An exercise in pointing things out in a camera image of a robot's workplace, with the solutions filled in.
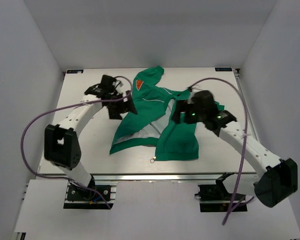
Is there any left blue table label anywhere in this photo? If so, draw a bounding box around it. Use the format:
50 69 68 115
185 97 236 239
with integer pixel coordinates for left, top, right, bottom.
66 69 84 74

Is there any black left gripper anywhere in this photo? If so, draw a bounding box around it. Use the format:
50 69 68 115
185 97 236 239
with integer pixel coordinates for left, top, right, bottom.
105 90 137 120

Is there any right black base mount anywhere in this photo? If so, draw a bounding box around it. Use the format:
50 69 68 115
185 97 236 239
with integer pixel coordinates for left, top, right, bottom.
193 172 237 213

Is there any aluminium table front rail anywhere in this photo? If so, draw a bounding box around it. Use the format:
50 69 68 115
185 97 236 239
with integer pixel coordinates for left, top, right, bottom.
86 172 260 182

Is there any right blue table label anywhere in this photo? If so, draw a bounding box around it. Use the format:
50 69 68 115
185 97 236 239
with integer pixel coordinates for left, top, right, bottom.
214 67 233 72

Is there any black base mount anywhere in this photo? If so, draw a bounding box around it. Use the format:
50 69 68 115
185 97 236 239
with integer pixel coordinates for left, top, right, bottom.
193 172 237 213
63 183 117 210

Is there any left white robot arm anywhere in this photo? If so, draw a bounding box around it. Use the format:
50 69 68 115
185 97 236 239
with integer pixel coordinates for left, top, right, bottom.
44 74 138 200

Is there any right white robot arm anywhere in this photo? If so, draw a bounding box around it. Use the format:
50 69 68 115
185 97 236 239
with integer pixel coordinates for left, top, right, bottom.
172 90 298 208

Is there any blue table label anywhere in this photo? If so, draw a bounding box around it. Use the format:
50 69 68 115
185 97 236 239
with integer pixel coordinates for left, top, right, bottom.
66 69 84 74
214 67 233 72

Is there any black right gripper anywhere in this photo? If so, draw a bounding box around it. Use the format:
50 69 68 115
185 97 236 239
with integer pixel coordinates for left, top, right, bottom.
170 100 205 125

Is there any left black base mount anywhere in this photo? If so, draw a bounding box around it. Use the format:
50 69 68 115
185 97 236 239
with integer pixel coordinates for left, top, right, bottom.
63 183 117 210

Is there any green jacket with white lining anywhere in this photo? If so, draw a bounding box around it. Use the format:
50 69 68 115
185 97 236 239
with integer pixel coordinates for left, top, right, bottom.
109 65 221 162

